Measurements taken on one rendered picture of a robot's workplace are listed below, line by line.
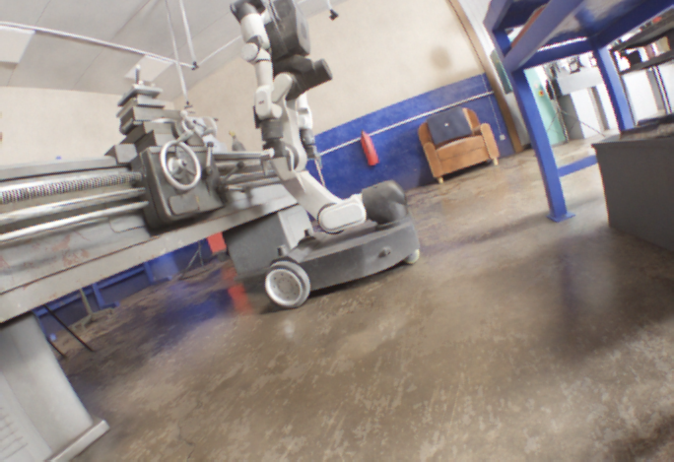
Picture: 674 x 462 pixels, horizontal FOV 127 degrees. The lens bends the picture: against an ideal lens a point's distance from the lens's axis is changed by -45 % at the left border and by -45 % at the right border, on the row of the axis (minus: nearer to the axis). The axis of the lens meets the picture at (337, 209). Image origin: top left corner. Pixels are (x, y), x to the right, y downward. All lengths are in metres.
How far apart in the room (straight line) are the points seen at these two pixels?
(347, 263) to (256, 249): 1.15
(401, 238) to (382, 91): 3.92
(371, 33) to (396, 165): 2.22
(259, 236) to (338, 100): 3.32
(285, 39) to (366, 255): 1.01
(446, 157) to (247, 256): 2.77
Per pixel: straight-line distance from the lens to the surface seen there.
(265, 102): 1.21
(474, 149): 4.08
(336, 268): 1.22
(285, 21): 1.51
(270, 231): 2.14
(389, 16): 5.37
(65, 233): 1.13
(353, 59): 5.17
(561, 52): 1.45
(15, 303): 0.87
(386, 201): 1.28
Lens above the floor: 0.40
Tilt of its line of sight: 4 degrees down
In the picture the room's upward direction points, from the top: 20 degrees counter-clockwise
